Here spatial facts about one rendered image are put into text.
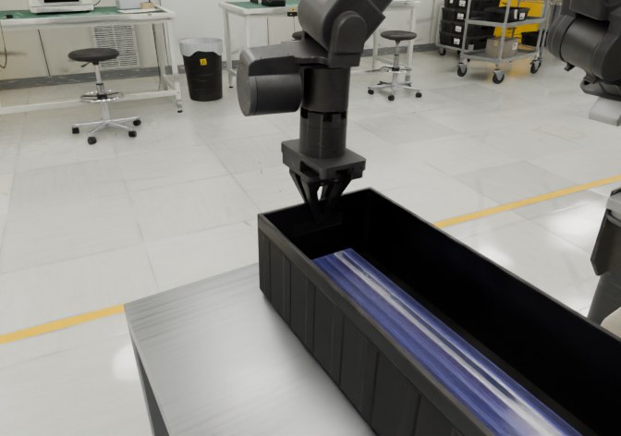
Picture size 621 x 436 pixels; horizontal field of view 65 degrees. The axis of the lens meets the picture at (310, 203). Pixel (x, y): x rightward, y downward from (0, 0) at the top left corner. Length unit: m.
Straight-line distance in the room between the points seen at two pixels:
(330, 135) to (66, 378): 1.41
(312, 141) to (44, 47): 5.25
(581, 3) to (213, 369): 0.66
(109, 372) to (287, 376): 1.27
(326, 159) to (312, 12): 0.16
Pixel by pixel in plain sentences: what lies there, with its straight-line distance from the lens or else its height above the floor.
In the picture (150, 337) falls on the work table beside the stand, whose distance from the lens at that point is 0.61.
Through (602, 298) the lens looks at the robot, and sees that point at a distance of 1.33.
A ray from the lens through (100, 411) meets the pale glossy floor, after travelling 1.67.
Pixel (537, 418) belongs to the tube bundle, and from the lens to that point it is 0.49.
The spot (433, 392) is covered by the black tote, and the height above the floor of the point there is 0.91.
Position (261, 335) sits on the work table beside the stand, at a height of 0.80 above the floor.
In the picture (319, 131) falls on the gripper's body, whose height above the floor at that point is 1.01.
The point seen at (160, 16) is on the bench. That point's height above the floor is 0.78.
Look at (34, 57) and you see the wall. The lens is 5.76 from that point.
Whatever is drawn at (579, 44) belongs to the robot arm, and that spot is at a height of 1.09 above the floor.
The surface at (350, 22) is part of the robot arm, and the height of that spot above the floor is 1.14.
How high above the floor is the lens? 1.19
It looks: 27 degrees down
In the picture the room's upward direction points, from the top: straight up
